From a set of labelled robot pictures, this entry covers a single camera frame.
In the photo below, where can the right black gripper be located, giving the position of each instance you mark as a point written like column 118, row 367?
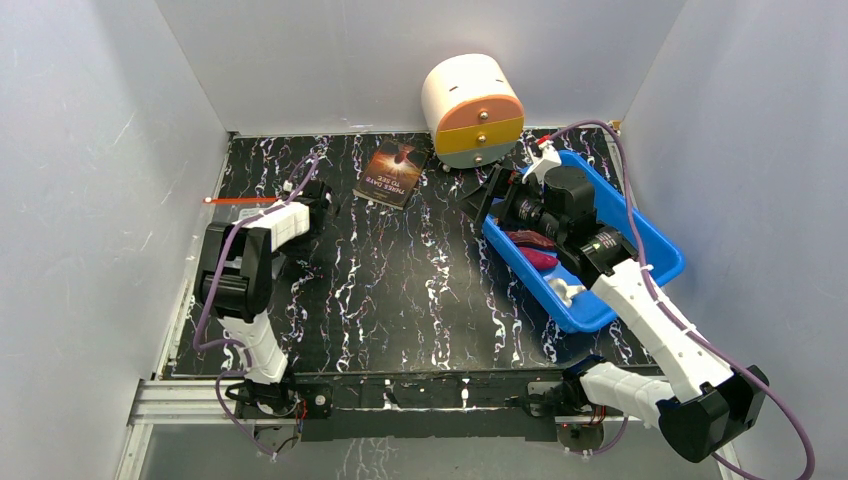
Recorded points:
column 496, row 192

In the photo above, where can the clear zip bag orange zipper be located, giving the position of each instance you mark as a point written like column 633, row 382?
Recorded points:
column 239, row 200

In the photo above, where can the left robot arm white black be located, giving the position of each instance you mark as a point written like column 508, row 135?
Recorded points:
column 234, row 281

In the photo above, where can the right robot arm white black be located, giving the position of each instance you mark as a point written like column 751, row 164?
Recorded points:
column 703, row 402

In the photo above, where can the dark red sweet potato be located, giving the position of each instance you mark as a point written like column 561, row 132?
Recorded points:
column 530, row 239

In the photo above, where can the magenta purple toy vegetable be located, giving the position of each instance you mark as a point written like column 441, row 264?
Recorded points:
column 541, row 261

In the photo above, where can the dark paperback book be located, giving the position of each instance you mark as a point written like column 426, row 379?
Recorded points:
column 392, row 174

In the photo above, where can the round white drawer cabinet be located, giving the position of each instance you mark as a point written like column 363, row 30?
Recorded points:
column 472, row 112

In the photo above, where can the blue plastic bin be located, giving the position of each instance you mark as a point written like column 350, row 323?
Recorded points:
column 599, row 241

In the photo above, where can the white toy garlic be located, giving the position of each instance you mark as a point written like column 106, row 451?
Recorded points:
column 565, row 291

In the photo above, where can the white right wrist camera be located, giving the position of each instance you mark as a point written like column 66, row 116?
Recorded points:
column 543, row 156

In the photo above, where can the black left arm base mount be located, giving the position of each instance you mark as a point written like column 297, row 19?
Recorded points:
column 287, row 399

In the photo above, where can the aluminium front rail frame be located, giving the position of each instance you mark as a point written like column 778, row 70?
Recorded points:
column 425, row 427

